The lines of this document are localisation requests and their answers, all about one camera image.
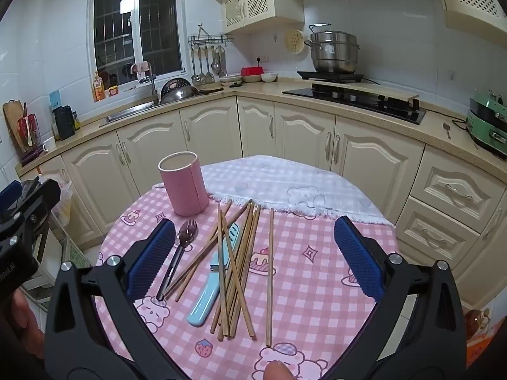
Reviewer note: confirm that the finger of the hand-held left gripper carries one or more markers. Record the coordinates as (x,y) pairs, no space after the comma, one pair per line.
(8,194)
(39,202)

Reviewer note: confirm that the orange bag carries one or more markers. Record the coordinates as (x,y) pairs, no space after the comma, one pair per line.
(481,346)

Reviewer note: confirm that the cream base cabinets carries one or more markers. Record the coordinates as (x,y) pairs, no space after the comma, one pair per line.
(364,158)

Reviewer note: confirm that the metal spork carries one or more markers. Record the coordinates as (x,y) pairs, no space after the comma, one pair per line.
(188,233)

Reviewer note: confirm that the person's right hand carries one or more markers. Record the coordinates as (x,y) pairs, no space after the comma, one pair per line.
(277,371)

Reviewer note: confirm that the blue wall card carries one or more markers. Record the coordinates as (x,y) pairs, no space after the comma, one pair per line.
(55,99)

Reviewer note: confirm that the brown jar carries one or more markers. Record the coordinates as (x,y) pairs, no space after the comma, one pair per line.
(475,322)

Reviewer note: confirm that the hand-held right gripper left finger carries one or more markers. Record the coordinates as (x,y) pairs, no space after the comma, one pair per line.
(152,257)

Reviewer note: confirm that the black kettle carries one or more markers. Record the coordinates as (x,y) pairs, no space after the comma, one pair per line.
(64,122)

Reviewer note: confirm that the yellow round strainer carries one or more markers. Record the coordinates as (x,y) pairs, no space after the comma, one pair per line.
(295,41)

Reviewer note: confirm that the white plastic bag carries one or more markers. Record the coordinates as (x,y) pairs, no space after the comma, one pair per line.
(63,202)

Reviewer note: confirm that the white fringed cloth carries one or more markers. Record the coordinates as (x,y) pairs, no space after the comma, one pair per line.
(277,186)

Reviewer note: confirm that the black induction cooker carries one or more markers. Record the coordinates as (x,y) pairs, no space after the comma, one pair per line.
(330,76)

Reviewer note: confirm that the pink cloth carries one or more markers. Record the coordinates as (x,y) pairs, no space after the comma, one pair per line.
(141,69)

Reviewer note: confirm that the wooden cutting board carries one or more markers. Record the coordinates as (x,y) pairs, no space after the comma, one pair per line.
(12,118)

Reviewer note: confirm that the metal spoon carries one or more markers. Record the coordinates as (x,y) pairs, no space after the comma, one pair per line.
(446,128)

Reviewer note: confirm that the red bowl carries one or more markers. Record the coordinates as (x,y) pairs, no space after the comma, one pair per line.
(251,71)

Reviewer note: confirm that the steel steamer pot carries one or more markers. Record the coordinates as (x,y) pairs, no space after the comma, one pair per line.
(332,53)

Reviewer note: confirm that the small yellow bottle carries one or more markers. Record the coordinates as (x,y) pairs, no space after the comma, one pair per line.
(77,122)

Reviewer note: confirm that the pink checkered tablecloth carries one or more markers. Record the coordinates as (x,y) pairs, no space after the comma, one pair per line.
(309,312)

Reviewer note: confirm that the window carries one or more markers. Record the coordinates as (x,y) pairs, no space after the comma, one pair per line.
(115,27)

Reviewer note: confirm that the white cup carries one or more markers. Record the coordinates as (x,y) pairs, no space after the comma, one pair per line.
(49,144)

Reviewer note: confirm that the metal utensil rack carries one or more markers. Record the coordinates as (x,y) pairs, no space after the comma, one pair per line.
(210,39)

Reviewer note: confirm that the person's left hand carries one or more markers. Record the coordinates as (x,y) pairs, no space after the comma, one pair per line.
(23,320)

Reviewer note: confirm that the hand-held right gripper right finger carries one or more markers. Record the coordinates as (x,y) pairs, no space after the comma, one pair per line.
(358,261)

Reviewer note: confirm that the steel sink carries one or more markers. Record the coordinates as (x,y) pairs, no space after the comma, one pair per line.
(126,114)

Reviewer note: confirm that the red utensil holder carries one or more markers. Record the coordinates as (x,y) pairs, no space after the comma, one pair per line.
(27,130)

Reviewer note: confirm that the steel wok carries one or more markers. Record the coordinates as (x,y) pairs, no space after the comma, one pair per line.
(178,91)

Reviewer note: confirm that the black gas stove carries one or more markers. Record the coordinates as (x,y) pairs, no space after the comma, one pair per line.
(356,103)

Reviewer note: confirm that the wall socket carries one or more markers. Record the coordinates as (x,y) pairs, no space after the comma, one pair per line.
(262,59)

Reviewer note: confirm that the green electric pot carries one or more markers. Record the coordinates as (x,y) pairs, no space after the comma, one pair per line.
(487,122)

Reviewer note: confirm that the cream lattice wall cabinet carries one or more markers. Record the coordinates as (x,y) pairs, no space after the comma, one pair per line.
(471,0)

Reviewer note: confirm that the yellow detergent bottle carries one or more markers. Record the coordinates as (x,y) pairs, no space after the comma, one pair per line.
(99,89)

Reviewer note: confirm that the white plate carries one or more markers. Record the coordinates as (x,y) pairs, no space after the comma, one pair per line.
(230,79)

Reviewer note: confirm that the metal faucet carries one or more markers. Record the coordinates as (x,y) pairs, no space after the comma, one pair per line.
(153,91)

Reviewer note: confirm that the pile of wooden chopsticks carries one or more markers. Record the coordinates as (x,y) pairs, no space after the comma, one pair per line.
(237,285)

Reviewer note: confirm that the white bowl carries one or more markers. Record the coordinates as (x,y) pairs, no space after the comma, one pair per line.
(268,77)

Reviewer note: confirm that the long wooden chopstick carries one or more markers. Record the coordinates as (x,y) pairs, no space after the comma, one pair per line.
(270,277)

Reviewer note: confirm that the pink utensil holder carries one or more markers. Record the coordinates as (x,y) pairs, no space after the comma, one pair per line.
(184,190)

